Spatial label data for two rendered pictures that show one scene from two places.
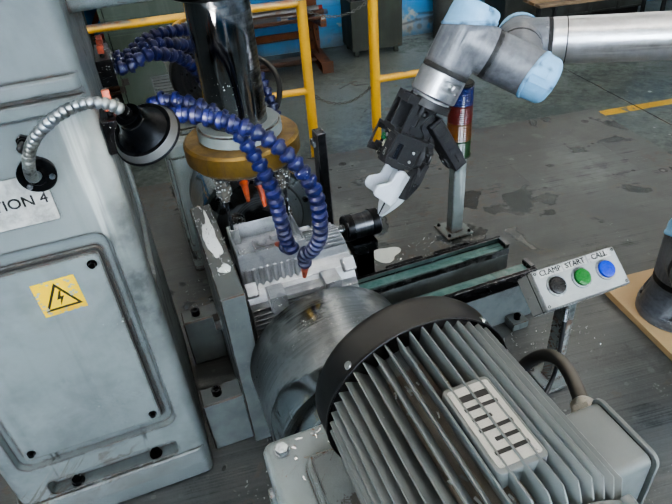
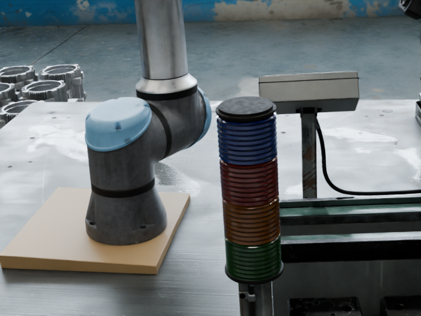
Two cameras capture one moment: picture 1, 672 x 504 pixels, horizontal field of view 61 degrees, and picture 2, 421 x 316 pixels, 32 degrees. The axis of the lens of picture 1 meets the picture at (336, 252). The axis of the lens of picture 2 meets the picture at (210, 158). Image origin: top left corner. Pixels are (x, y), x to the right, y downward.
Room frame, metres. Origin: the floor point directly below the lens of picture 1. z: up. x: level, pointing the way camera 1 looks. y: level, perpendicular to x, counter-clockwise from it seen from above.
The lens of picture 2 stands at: (1.94, -0.11, 1.45)
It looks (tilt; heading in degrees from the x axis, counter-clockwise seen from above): 23 degrees down; 202
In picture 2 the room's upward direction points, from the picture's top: 4 degrees counter-clockwise
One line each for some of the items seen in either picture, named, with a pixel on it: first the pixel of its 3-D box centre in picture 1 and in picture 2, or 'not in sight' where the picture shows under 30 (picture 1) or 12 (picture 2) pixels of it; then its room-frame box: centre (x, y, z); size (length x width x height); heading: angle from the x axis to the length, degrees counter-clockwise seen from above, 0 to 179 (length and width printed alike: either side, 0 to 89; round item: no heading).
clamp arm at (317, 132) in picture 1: (324, 189); not in sight; (1.01, 0.01, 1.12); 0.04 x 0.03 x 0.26; 108
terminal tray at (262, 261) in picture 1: (267, 249); not in sight; (0.84, 0.12, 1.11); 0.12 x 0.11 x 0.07; 107
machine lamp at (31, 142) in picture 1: (90, 143); not in sight; (0.55, 0.24, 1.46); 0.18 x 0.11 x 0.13; 108
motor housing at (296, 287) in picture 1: (295, 284); not in sight; (0.85, 0.08, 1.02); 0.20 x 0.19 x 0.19; 107
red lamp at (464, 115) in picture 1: (460, 112); (249, 174); (1.30, -0.33, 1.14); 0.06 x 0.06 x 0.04
